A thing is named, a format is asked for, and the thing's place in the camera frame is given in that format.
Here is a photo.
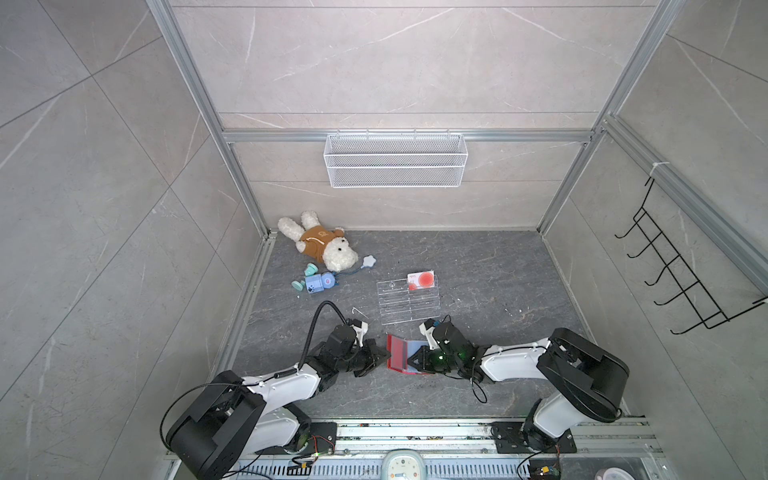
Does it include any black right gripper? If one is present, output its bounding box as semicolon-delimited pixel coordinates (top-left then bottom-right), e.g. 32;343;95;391
404;346;462;374

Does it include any red leather card holder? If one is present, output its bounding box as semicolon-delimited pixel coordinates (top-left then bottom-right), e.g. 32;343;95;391
387;334;428;375

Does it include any clear acrylic tiered card stand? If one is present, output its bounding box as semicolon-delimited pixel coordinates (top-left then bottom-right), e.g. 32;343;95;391
377;271;441;325

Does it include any white card red circle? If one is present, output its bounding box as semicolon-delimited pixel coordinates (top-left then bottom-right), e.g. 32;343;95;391
407;271;435;291

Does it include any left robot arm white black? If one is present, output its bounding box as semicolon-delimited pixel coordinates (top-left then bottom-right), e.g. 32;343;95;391
161;319;390;479

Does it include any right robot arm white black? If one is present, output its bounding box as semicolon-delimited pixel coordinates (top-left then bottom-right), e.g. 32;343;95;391
402;319;630;451

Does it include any teal toy piece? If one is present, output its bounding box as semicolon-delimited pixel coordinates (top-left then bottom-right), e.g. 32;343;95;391
291;263;319;291

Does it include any white teddy bear brown shirt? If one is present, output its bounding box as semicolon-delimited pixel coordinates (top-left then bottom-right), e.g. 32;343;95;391
277;211;359;273

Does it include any white round device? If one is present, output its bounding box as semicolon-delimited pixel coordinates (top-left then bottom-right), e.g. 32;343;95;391
380;449;428;480

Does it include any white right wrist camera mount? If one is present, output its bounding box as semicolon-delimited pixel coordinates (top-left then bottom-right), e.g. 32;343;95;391
419;318;438;350

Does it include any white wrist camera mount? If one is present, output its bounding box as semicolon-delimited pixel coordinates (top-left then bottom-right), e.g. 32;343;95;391
419;318;438;350
347;319;368;348

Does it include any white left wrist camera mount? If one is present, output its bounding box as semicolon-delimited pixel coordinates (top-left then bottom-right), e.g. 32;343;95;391
347;319;368;348

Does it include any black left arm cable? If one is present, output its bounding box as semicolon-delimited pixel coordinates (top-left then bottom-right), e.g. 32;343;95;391
296;300;349;370

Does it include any blue toy camera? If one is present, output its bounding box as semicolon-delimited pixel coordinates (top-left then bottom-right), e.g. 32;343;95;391
305;272;336;294

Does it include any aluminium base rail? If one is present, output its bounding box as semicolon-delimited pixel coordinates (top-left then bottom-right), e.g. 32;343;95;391
222;418;675;479

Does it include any white wire mesh basket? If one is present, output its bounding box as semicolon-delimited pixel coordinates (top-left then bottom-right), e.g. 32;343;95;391
323;135;469;189

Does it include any horizontal aluminium wall rail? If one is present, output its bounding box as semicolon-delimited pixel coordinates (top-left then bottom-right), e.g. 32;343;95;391
223;128;594;143

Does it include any black wire hook rack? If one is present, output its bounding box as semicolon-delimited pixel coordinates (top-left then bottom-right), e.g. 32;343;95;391
614;178;767;336

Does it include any right wall aluminium rail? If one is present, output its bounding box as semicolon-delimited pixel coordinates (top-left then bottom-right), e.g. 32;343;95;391
602;115;767;293

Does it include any left aluminium corner post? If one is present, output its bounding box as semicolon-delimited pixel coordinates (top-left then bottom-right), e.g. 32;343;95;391
147;0;270;239

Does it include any vertical aluminium corner post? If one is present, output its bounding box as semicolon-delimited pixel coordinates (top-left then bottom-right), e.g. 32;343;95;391
537;0;685;237

